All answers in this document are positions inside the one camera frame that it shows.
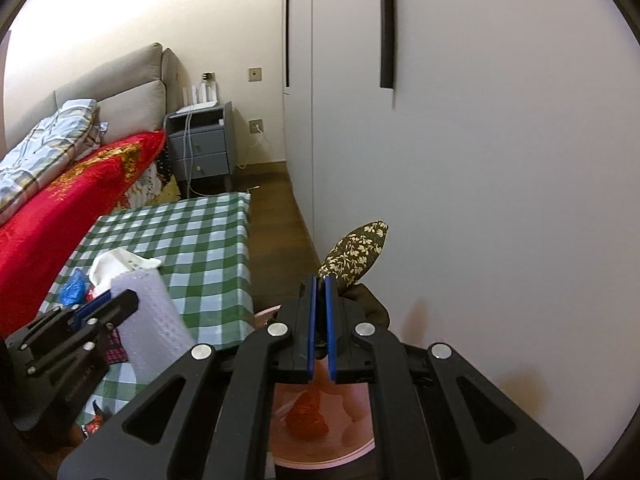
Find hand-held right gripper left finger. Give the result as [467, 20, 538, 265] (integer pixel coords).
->
[56, 275, 328, 480]

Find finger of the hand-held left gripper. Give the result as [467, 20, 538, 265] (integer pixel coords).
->
[70, 289, 141, 357]
[70, 291, 113, 322]

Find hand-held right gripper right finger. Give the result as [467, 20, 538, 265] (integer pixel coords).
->
[325, 275, 585, 480]

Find clear bubble wrap sheet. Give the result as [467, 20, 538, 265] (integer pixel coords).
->
[109, 269, 197, 386]

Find brown floral slipper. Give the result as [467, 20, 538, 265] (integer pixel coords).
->
[317, 220, 392, 333]

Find blue plastic bag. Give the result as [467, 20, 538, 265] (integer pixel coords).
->
[59, 268, 90, 307]

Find red patterned packet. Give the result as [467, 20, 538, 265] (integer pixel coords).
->
[104, 329, 129, 364]

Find red white wrapper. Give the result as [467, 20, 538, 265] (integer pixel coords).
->
[80, 400, 117, 442]

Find green checkered tablecloth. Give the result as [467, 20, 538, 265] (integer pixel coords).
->
[40, 192, 253, 461]

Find red floral blanket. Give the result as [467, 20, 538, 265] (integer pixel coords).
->
[0, 131, 168, 336]

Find floral bed sheet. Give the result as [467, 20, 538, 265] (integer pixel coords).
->
[112, 152, 181, 211]

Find plaid quilt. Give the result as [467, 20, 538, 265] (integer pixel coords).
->
[0, 99, 108, 223]

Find grey nightstand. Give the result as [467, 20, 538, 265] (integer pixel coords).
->
[164, 101, 236, 192]

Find white wardrobe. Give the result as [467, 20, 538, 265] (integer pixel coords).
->
[282, 0, 640, 461]

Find white router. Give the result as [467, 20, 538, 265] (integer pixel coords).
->
[176, 85, 221, 113]

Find beige padded headboard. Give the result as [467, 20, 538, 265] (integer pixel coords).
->
[54, 42, 193, 133]

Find white cable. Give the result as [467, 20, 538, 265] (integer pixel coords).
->
[181, 110, 257, 198]

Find wide black wardrobe handle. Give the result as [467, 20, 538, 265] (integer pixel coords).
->
[379, 0, 397, 89]

